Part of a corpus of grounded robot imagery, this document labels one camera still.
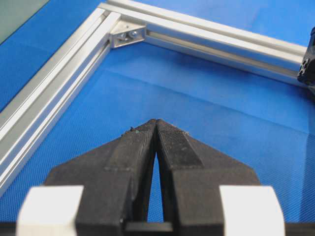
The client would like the aluminium frame rail, far side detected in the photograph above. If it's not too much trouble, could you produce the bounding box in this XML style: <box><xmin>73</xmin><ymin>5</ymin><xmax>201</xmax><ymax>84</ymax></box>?
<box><xmin>99</xmin><ymin>0</ymin><xmax>307</xmax><ymax>87</ymax></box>

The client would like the silver corner bracket, left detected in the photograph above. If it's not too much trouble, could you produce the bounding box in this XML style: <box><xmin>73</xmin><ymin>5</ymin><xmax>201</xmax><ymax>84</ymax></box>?
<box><xmin>110</xmin><ymin>20</ymin><xmax>146</xmax><ymax>49</ymax></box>

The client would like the aluminium frame rail, left side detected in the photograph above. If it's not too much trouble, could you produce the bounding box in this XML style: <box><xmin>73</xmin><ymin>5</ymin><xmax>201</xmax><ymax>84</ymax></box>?
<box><xmin>0</xmin><ymin>8</ymin><xmax>121</xmax><ymax>193</ymax></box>

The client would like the aluminium frame rail, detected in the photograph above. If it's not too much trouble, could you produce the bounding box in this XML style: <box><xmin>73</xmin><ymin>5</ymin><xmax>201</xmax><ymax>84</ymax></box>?
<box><xmin>99</xmin><ymin>0</ymin><xmax>307</xmax><ymax>87</ymax></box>
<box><xmin>0</xmin><ymin>8</ymin><xmax>121</xmax><ymax>193</ymax></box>

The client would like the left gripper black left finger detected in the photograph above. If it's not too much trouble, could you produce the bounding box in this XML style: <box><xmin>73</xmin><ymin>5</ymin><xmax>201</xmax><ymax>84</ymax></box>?
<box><xmin>17</xmin><ymin>118</ymin><xmax>157</xmax><ymax>236</ymax></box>

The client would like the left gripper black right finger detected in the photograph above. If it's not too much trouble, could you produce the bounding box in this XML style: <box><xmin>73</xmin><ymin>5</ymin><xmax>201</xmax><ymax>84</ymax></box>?
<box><xmin>156</xmin><ymin>118</ymin><xmax>285</xmax><ymax>236</ymax></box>

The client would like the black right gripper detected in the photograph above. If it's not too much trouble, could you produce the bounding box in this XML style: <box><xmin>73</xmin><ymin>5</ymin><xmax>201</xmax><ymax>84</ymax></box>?
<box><xmin>297</xmin><ymin>28</ymin><xmax>315</xmax><ymax>94</ymax></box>

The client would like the green backdrop sheet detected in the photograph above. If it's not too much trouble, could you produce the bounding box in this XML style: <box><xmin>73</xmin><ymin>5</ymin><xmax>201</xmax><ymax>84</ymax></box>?
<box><xmin>0</xmin><ymin>0</ymin><xmax>48</xmax><ymax>43</ymax></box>

